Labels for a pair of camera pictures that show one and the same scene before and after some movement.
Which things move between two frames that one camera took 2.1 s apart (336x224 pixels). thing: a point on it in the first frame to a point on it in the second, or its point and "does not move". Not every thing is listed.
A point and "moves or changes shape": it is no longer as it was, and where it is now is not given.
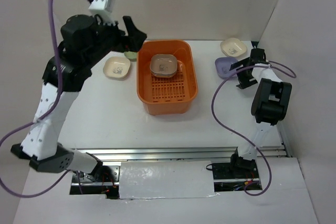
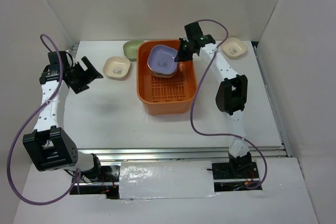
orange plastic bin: (167, 96) does not move
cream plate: (116, 67) does not move
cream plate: (233, 47) does not move
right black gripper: (244, 81) to (181, 56)
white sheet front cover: (169, 179) does not move
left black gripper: (134, 40) to (89, 75)
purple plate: (222, 65) moves or changes shape
